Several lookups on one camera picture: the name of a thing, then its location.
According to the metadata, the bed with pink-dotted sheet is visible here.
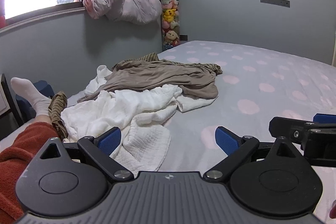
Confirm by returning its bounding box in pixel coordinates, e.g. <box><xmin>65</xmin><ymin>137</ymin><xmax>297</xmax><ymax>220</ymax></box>
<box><xmin>0</xmin><ymin>40</ymin><xmax>336</xmax><ymax>224</ymax></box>

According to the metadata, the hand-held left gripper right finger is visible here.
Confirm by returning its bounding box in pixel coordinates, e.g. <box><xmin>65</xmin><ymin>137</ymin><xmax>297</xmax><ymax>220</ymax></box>
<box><xmin>203</xmin><ymin>126</ymin><xmax>298</xmax><ymax>182</ymax></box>

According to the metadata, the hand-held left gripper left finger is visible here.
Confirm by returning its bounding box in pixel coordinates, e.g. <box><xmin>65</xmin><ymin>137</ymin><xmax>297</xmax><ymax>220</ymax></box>
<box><xmin>39</xmin><ymin>127</ymin><xmax>135</xmax><ymax>182</ymax></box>

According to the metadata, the taupe t-shirt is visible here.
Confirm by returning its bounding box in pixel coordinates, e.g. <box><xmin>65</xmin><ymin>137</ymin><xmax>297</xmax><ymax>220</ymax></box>
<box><xmin>77</xmin><ymin>59</ymin><xmax>219</xmax><ymax>104</ymax></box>

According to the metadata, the blue padded object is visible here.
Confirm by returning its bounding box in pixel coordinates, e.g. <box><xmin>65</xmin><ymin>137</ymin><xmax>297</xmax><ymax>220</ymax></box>
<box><xmin>16</xmin><ymin>80</ymin><xmax>55</xmax><ymax>109</ymax></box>

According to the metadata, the brown striped garment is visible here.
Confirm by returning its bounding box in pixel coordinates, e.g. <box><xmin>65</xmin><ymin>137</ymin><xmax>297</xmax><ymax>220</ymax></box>
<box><xmin>48</xmin><ymin>91</ymin><xmax>69</xmax><ymax>141</ymax></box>
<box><xmin>115</xmin><ymin>53</ymin><xmax>223</xmax><ymax>75</ymax></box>

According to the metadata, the grey wall switch panel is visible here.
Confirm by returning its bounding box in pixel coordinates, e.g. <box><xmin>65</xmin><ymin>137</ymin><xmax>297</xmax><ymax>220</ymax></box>
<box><xmin>260</xmin><ymin>0</ymin><xmax>291</xmax><ymax>8</ymax></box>

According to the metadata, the dark bedside cabinet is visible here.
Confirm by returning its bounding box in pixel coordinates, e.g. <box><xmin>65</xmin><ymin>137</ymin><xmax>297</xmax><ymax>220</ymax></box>
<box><xmin>0</xmin><ymin>73</ymin><xmax>24</xmax><ymax>132</ymax></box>

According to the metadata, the white muslin blanket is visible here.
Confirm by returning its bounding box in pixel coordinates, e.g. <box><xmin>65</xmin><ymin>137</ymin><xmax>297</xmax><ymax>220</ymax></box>
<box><xmin>61</xmin><ymin>84</ymin><xmax>218</xmax><ymax>172</ymax></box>

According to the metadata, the person's red pants leg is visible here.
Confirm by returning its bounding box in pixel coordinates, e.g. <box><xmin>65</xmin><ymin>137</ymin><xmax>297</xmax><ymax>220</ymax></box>
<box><xmin>0</xmin><ymin>115</ymin><xmax>62</xmax><ymax>224</ymax></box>

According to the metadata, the person's white-socked foot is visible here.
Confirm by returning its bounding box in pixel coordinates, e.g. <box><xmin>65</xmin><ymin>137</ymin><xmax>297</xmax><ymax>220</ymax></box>
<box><xmin>10</xmin><ymin>77</ymin><xmax>53</xmax><ymax>117</ymax></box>

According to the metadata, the pale pink rolled duvet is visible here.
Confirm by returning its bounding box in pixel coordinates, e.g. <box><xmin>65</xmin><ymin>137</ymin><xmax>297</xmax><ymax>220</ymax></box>
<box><xmin>82</xmin><ymin>0</ymin><xmax>162</xmax><ymax>24</ymax></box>

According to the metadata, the white smooth garment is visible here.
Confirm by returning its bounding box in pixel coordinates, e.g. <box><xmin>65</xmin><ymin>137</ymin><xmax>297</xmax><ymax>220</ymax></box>
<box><xmin>84</xmin><ymin>65</ymin><xmax>116</xmax><ymax>96</ymax></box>

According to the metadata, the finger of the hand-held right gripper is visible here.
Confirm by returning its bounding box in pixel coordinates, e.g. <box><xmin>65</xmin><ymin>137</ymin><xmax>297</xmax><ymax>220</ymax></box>
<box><xmin>269</xmin><ymin>116</ymin><xmax>319</xmax><ymax>144</ymax></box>
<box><xmin>314</xmin><ymin>113</ymin><xmax>336</xmax><ymax>125</ymax></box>

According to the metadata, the clear tube of plush toys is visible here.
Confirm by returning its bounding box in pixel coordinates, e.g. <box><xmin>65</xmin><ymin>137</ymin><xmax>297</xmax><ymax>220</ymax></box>
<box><xmin>157</xmin><ymin>0</ymin><xmax>181</xmax><ymax>52</ymax></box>

